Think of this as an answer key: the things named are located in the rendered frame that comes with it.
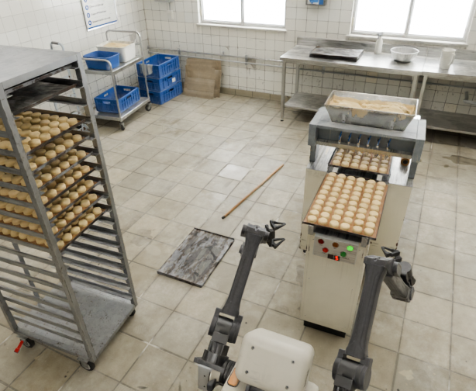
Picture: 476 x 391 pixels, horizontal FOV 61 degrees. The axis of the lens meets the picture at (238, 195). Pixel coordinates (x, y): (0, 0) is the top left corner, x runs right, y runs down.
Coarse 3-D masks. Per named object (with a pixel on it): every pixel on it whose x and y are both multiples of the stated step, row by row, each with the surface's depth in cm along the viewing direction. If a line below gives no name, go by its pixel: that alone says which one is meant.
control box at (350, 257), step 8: (328, 240) 225; (336, 240) 223; (344, 240) 223; (320, 248) 230; (328, 248) 228; (336, 248) 226; (344, 248) 224; (328, 256) 231; (352, 256) 224; (352, 264) 227
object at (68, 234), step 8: (96, 208) 231; (80, 216) 225; (88, 216) 224; (96, 216) 227; (72, 224) 220; (80, 224) 218; (88, 224) 221; (0, 232) 217; (8, 232) 215; (16, 232) 214; (64, 232) 216; (72, 232) 213; (80, 232) 216; (24, 240) 211; (32, 240) 210; (40, 240) 207; (64, 240) 209
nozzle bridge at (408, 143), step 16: (320, 112) 286; (320, 128) 279; (336, 128) 265; (352, 128) 264; (368, 128) 263; (416, 128) 262; (320, 144) 280; (336, 144) 275; (352, 144) 273; (384, 144) 268; (400, 144) 263; (416, 144) 251; (416, 160) 256
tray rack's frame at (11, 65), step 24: (0, 48) 196; (24, 48) 195; (0, 72) 163; (24, 72) 162; (72, 288) 292; (96, 312) 273; (120, 312) 272; (24, 336) 260; (48, 336) 257; (96, 336) 257
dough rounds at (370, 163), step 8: (336, 152) 296; (344, 152) 295; (352, 152) 291; (360, 152) 292; (336, 160) 282; (344, 160) 282; (352, 160) 282; (360, 160) 285; (368, 160) 281; (376, 160) 281; (384, 160) 281; (360, 168) 274; (368, 168) 275; (376, 168) 271; (384, 168) 271
